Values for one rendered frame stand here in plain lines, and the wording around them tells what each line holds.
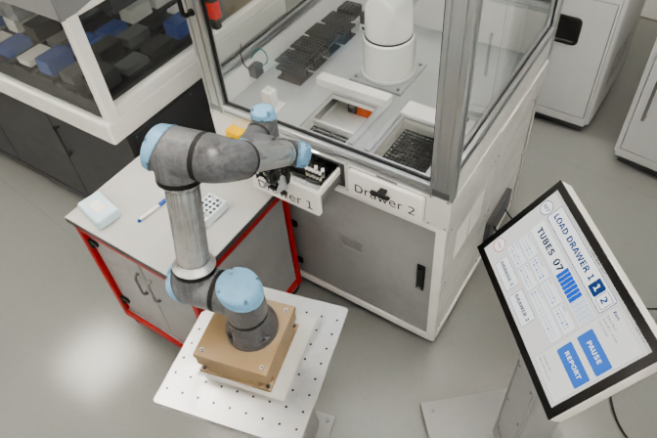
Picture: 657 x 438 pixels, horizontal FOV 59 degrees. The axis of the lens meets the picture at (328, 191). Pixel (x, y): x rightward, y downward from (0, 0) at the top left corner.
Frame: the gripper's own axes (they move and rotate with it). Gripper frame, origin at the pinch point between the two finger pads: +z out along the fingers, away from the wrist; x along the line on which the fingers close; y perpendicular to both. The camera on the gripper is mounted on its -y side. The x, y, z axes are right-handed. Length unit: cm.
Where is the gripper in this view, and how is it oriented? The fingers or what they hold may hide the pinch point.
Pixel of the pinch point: (281, 187)
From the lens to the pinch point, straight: 201.7
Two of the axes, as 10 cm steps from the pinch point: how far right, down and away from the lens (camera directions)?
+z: 0.7, 6.9, 7.2
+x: 8.4, 3.5, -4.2
